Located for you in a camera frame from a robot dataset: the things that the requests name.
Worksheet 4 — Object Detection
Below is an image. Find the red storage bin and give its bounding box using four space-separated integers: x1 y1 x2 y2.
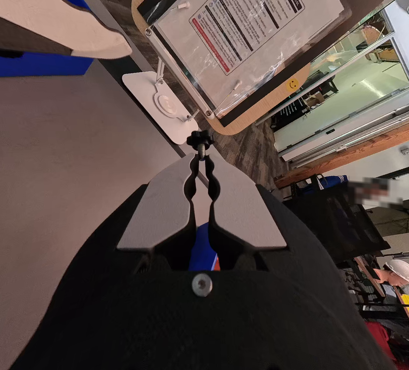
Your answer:
365 321 395 362

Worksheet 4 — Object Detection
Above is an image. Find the white hard hat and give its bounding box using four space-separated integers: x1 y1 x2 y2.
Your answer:
384 259 409 282

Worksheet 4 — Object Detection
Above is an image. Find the glass sliding door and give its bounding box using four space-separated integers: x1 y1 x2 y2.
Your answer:
273 0 409 169

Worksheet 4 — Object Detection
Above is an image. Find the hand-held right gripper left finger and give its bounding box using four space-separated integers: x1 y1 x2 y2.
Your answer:
117 152 197 253

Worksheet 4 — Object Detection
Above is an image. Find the white metal stand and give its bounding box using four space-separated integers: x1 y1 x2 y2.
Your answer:
122 58 199 145

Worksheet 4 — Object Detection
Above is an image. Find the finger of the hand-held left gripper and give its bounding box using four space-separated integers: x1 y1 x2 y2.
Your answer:
0 0 133 59

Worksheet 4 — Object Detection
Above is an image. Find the thick wooden post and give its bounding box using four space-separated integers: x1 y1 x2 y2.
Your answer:
274 125 409 189

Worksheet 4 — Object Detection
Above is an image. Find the blue plastic bin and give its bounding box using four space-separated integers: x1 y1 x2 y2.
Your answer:
0 0 95 78
189 223 222 272

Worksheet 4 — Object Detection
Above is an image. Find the black knob screw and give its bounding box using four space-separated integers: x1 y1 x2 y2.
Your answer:
187 130 214 161

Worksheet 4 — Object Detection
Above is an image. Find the wooden board with black panel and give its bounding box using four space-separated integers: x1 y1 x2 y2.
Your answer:
131 0 385 136

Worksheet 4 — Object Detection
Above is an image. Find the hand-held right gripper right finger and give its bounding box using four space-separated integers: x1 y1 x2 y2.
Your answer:
198 152 287 253

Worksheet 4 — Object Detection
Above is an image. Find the laminated instruction sheet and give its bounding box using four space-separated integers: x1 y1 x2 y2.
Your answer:
157 0 346 115

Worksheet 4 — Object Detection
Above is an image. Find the black office chair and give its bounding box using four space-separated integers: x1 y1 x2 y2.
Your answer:
284 181 391 263

